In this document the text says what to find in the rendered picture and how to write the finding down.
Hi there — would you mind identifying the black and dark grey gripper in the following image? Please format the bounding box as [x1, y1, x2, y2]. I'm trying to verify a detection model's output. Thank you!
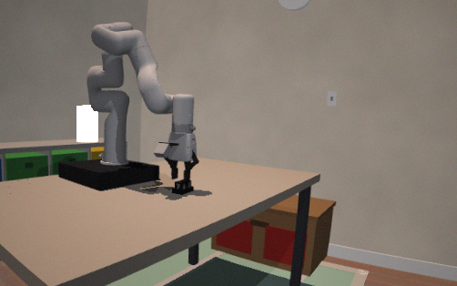
[165, 131, 199, 181]

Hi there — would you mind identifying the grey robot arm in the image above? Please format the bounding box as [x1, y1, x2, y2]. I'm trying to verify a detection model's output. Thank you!
[86, 22, 196, 166]

